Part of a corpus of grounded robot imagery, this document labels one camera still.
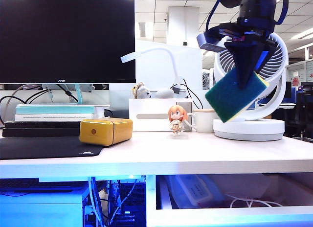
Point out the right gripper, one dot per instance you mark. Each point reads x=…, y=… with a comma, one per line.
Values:
x=252, y=29

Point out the teal book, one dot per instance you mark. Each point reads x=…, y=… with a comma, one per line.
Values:
x=49, y=110

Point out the white pedestal cabinet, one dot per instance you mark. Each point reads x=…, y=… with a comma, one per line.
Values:
x=41, y=210

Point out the white partition panel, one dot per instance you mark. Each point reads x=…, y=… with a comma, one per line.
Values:
x=151, y=75

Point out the red round sign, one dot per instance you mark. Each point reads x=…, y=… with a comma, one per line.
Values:
x=296, y=81

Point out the beige grey plush toy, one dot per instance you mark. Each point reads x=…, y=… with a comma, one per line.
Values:
x=141, y=92

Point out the white mug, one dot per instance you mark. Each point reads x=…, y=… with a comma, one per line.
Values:
x=204, y=124

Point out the black flat box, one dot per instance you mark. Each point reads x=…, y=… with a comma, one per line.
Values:
x=36, y=133
x=36, y=125

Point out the wooden mug lid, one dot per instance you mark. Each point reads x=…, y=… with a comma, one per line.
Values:
x=204, y=111

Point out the white desk fan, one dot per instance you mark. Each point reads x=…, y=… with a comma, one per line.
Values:
x=249, y=131

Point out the white desk drawer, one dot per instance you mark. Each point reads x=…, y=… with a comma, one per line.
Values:
x=220, y=218

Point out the orange-haired anime figure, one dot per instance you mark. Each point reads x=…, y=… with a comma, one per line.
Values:
x=176, y=117

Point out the white book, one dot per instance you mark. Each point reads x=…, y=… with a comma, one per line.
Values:
x=61, y=117

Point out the black mouse pad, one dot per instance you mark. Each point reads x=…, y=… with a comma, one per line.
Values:
x=44, y=147

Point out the white square pillar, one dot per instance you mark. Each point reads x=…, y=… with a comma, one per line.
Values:
x=183, y=26

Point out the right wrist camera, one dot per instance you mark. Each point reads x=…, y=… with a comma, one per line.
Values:
x=210, y=42

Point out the white power strip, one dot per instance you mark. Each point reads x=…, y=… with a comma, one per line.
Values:
x=198, y=190

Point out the small white background fan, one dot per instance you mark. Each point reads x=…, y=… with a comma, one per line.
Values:
x=206, y=80

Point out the yellow green cleaning sponge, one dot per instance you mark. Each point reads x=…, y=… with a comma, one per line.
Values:
x=227, y=99

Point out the white gooseneck desk lamp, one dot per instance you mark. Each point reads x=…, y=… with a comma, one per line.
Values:
x=133, y=57

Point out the black AOC monitor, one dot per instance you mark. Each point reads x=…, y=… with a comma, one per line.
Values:
x=66, y=41

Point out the white tissue box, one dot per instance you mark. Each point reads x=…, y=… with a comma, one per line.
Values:
x=151, y=107

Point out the black computer tower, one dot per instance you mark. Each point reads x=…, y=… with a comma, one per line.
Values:
x=137, y=207

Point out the yellow tin box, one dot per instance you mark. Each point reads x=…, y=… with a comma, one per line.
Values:
x=97, y=132

